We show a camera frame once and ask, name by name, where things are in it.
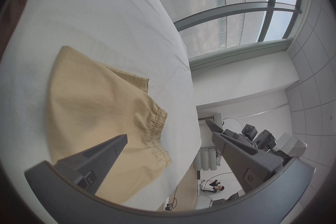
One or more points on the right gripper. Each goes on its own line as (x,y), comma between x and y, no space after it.
(265,140)

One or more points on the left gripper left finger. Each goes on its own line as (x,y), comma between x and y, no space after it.
(98,160)

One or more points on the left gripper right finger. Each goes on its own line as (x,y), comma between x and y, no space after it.
(246,162)

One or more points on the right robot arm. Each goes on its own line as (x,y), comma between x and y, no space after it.
(292,144)

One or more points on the person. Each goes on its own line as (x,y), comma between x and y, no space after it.
(218,188)

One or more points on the beige shorts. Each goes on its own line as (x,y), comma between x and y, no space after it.
(99,112)

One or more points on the window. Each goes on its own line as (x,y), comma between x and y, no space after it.
(231,7)

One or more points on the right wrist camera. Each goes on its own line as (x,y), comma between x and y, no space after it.
(249,130)

